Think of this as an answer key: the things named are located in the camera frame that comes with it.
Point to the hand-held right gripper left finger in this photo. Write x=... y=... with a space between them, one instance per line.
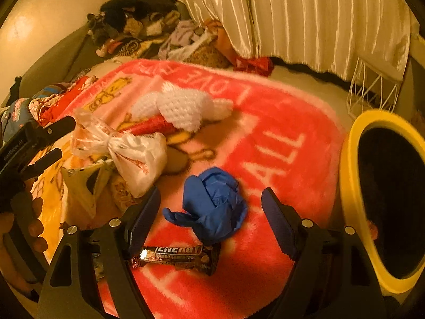
x=146 y=212

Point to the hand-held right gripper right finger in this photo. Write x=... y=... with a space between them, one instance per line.
x=277 y=219

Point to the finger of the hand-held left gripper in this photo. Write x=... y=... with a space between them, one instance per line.
x=58 y=127
x=44 y=161

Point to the pale yellow plastic bag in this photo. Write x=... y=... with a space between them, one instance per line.
x=81 y=189

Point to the dark snack bar wrapper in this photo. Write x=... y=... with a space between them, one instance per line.
x=176 y=256

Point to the white knotted plastic bag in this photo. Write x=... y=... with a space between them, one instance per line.
x=132 y=159

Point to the blue rubber glove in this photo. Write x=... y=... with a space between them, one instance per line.
x=212 y=202

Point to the yellow-rimmed black trash bin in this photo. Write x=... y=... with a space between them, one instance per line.
x=348 y=179

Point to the person's left hand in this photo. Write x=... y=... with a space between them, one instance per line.
x=37 y=229

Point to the colourful floral cloth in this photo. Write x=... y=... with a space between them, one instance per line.
x=40 y=103

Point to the pink printed blanket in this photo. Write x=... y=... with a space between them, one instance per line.
x=282 y=172

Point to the grey sofa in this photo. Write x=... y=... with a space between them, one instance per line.
x=56 y=63

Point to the white and red crochet toy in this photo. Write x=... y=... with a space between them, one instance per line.
x=186 y=109

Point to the pile of dark clothes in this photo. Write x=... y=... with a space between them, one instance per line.
x=132 y=16

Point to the lilac cloth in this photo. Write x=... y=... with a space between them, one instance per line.
x=181 y=36

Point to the red plastic bag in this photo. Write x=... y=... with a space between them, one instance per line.
x=254 y=63

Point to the orange bag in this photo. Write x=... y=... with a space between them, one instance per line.
x=225 y=43

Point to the cream satin curtain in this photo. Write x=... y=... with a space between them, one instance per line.
x=298 y=13

